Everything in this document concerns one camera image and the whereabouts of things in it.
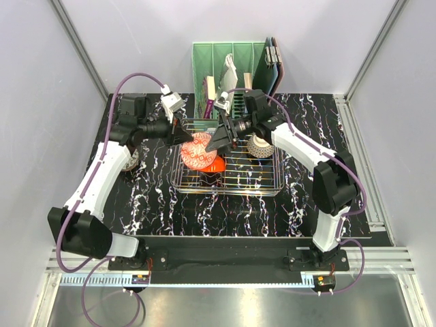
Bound purple illustrated book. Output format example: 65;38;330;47
202;76;216;119

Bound red geometric patterned bowl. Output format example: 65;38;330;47
181;132;217;170

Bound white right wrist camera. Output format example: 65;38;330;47
214;91;231;115

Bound green plastic file organizer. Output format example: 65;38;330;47
191;42;265;119

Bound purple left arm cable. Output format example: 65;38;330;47
56;72;170;325

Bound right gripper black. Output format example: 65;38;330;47
205;110;256;159

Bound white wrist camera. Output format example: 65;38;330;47
214;91;231;115
161;84;184;123

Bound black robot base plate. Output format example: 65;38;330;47
109;236;349;272

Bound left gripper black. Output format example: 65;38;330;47
139;109;194;149

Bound brown floral patterned bowl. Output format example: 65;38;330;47
123;150;139;172

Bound white spiral notebook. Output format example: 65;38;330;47
217;53;238;97

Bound orange plastic bowl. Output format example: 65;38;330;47
200;156;226;173

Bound blue spine book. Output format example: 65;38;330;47
243;72;252;89

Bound metal wire dish rack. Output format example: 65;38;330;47
170;136;285;197

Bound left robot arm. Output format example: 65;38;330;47
48;93;193;273

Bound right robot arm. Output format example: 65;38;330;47
206;88;364;270

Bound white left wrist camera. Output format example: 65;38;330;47
161;84;184;123

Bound dark green clipboard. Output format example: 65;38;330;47
252;37;284;97

